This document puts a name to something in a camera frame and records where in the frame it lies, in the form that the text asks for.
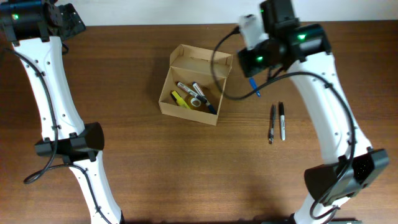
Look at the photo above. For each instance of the brown cardboard box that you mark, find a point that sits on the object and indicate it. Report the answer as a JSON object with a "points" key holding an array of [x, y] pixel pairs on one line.
{"points": [[190, 64]]}

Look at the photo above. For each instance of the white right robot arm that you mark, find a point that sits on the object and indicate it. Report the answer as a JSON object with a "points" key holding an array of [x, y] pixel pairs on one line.
{"points": [[350, 163]]}

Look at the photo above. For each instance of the blue capped whiteboard marker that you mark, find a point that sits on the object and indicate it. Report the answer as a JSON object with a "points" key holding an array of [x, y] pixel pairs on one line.
{"points": [[201, 93]]}

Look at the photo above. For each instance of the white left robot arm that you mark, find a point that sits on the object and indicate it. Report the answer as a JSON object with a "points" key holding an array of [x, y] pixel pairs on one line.
{"points": [[37, 31]]}

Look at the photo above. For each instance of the blue ballpoint pen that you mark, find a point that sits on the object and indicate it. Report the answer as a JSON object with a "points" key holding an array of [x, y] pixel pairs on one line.
{"points": [[254, 86]]}

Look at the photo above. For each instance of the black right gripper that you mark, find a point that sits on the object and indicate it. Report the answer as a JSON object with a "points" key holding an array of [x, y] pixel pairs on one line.
{"points": [[247, 68]]}

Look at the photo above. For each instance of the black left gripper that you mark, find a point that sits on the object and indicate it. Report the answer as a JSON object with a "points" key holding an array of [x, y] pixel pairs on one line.
{"points": [[74, 23]]}

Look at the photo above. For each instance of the dark grey ballpoint pen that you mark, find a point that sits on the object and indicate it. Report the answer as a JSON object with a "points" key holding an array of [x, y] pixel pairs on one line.
{"points": [[272, 124]]}

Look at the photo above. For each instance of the yellow highlighter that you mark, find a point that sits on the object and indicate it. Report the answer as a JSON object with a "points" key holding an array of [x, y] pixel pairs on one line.
{"points": [[179, 100]]}

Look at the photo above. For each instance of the black capped whiteboard marker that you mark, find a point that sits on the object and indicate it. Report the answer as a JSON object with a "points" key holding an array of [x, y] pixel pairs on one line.
{"points": [[191, 92]]}

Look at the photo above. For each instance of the black sharpie marker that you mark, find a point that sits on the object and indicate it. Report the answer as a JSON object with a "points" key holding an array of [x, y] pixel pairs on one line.
{"points": [[282, 120]]}

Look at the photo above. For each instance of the yellow tape roll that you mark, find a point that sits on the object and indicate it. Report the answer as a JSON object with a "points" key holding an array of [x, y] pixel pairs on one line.
{"points": [[194, 103]]}

